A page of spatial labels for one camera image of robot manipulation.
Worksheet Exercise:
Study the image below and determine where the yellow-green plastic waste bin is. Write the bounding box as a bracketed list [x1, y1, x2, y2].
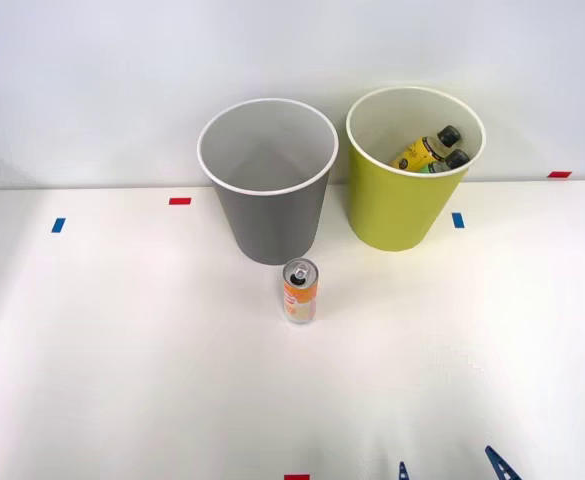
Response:
[345, 86, 487, 253]

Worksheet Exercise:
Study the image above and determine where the orange drink can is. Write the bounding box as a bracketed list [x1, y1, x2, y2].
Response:
[281, 257, 321, 325]

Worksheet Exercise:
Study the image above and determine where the grey plastic waste bin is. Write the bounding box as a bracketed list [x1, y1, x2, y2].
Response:
[196, 98, 340, 266]

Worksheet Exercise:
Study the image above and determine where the yellow label bottle black cap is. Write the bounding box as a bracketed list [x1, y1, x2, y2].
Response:
[390, 124, 462, 171]

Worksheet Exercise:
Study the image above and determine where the green label bottle black cap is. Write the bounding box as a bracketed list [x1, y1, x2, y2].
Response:
[419, 148, 472, 175]

